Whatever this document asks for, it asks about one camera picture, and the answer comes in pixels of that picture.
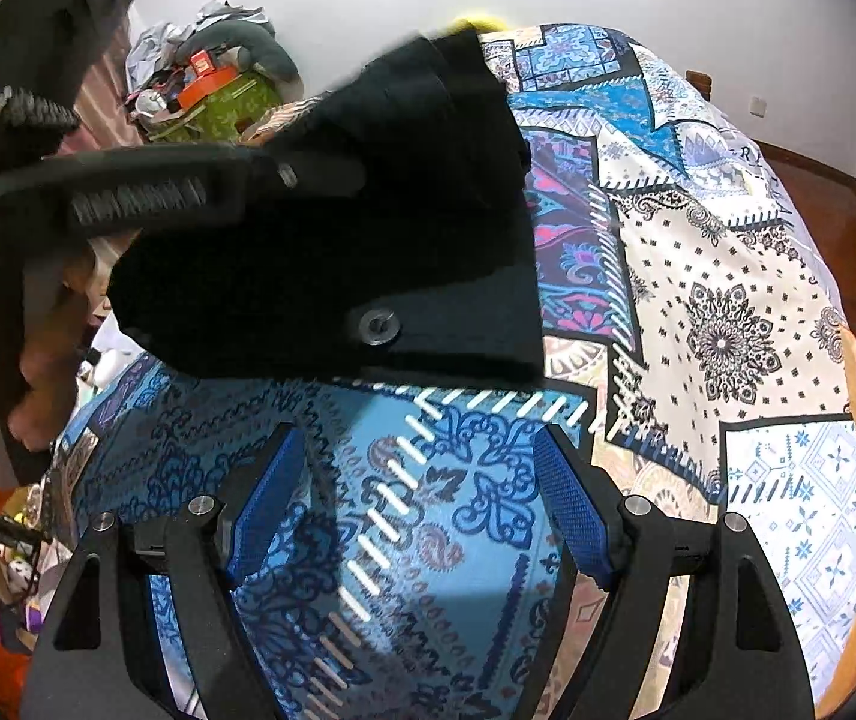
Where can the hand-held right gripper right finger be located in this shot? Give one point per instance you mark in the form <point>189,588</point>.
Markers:
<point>578,514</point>

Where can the grey plush pillow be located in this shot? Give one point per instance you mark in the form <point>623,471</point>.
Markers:
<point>263,49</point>

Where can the yellow foam arch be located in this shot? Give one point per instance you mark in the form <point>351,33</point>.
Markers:
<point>476,24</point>

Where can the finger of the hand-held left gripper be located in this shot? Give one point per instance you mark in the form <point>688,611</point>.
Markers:
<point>195,172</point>

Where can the wooden bed post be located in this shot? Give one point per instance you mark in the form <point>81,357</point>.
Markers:
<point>699,85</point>

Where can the white wall socket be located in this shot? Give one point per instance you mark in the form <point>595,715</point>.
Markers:
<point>757,105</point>

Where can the person's left hand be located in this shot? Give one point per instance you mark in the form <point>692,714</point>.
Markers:
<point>60,382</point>

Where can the pile of grey clothes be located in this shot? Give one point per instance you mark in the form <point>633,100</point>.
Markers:
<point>165,30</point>

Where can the green storage box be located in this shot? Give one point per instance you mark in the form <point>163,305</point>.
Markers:
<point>233,109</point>

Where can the small red box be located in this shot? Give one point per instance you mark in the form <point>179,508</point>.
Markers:
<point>204,62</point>

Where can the orange box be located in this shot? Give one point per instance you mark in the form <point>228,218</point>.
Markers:
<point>206,86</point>

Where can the striped red curtain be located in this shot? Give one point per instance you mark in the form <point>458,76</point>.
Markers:
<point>101,90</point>

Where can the black pants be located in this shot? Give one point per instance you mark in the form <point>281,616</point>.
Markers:
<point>368,240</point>

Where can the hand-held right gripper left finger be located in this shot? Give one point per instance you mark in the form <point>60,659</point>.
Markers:
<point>266,514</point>

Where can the blue patchwork blanket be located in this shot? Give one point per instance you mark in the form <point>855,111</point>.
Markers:
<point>697,277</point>

